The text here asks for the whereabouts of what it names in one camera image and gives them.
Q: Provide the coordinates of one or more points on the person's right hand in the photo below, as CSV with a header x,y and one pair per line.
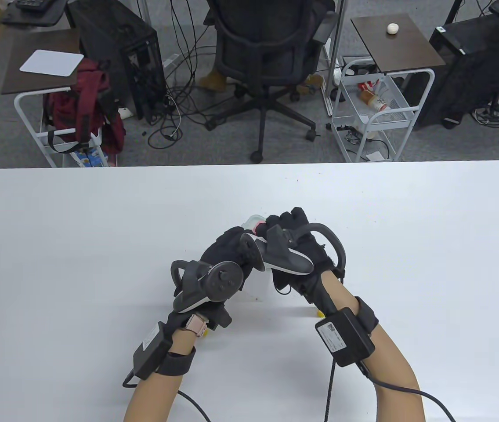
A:
x,y
295,217

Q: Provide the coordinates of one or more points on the person's left hand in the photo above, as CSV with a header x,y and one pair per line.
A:
x,y
225,246

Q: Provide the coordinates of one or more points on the pink card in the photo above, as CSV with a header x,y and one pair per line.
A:
x,y
258,227

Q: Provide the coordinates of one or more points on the clear plastic container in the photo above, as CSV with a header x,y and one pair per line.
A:
x,y
258,285

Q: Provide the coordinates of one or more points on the person's left forearm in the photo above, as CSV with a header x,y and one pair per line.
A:
x,y
150,395

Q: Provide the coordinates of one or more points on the black box on left forearm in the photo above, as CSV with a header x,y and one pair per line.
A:
x,y
150,351

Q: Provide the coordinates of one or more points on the person's right forearm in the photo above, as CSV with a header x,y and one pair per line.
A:
x,y
394,369

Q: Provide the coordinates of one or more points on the black box on right forearm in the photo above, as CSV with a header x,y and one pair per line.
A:
x,y
344,337

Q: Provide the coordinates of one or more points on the grey left hand controller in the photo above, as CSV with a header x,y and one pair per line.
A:
x,y
221,281

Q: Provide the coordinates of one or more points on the grey hand controller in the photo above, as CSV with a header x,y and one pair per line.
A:
x,y
221,281
289,259

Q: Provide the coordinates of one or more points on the grey right hand controller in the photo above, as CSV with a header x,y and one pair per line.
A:
x,y
289,259

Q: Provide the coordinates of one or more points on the pink wrist watch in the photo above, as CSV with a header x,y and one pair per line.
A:
x,y
194,325

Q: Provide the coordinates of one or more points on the red white snack packet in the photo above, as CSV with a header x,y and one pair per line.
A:
x,y
379,99

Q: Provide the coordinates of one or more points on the blue box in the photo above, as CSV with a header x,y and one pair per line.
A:
x,y
89,158

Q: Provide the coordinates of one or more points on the black office chair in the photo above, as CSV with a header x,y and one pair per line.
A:
x,y
267,48

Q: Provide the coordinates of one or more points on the white cart with brown top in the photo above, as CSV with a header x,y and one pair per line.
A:
x,y
34,83
399,48

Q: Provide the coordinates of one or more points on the red backpack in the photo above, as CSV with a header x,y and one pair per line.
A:
x,y
87,96

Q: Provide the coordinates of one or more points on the small white ball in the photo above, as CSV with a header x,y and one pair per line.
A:
x,y
392,28

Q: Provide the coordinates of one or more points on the black computer tower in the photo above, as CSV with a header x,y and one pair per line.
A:
x,y
473,61
113,35

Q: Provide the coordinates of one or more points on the white mouse pad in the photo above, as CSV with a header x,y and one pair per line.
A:
x,y
52,62

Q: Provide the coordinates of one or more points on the black keyboard tray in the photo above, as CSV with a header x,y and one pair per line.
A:
x,y
34,16

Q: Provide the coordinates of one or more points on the black keyboard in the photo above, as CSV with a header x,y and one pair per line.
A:
x,y
32,3

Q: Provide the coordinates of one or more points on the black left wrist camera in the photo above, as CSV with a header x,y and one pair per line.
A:
x,y
223,320

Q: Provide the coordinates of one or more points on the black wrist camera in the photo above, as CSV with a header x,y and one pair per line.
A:
x,y
223,320
313,296

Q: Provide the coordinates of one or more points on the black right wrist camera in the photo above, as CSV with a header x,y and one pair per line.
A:
x,y
313,296

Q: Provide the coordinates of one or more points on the aluminium post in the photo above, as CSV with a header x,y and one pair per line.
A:
x,y
341,22

